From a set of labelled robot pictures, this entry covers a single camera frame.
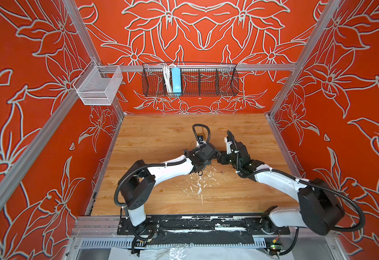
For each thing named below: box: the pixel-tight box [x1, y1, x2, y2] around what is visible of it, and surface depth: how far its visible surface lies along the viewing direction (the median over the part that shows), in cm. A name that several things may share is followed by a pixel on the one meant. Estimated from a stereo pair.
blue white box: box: [171, 67, 182, 96], surface depth 92 cm
